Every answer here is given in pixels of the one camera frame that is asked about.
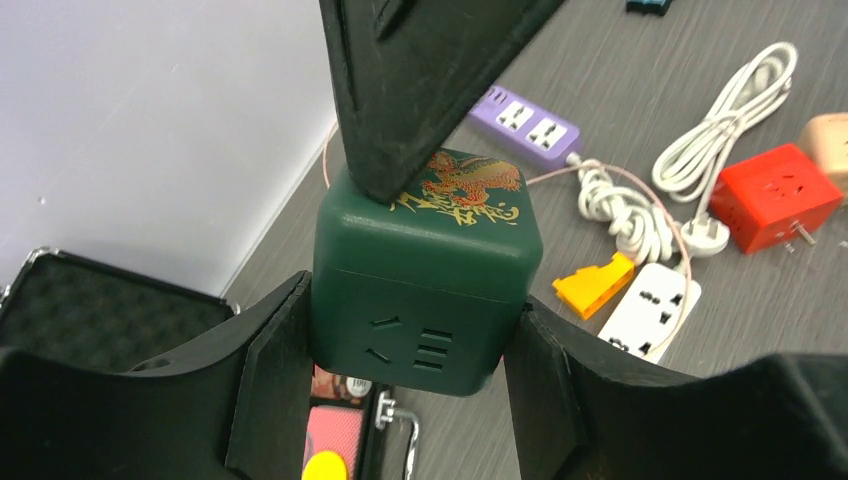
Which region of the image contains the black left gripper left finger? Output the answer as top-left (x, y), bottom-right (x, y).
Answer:
top-left (1, 271), bottom-right (313, 479)

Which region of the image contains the dark green cube socket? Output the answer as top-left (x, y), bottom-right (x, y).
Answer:
top-left (309, 149), bottom-right (543, 396)

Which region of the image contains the white coiled power cord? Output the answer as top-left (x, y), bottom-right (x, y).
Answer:
top-left (651, 41), bottom-right (799, 259)

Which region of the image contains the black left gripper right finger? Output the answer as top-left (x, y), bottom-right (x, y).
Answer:
top-left (504, 299), bottom-right (847, 480)

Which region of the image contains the purple power strip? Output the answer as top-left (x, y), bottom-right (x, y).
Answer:
top-left (468, 85), bottom-right (583, 172)

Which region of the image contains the small white USB power strip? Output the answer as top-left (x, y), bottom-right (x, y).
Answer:
top-left (598, 263), bottom-right (702, 364)

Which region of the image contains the beige cube socket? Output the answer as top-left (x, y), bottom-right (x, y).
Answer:
top-left (797, 112), bottom-right (847, 196)

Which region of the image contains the yellow plastic block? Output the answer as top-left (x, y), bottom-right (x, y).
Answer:
top-left (551, 253), bottom-right (636, 320)

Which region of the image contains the small blue black toy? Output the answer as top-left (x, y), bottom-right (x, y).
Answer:
top-left (625, 0), bottom-right (673, 17)

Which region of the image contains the black poker chip case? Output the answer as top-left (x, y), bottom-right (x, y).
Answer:
top-left (1, 247), bottom-right (413, 479)

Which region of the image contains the red cube socket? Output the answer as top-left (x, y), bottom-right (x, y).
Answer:
top-left (709, 144), bottom-right (844, 254)

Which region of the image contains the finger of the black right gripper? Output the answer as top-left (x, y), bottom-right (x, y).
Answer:
top-left (319, 0), bottom-right (563, 204)

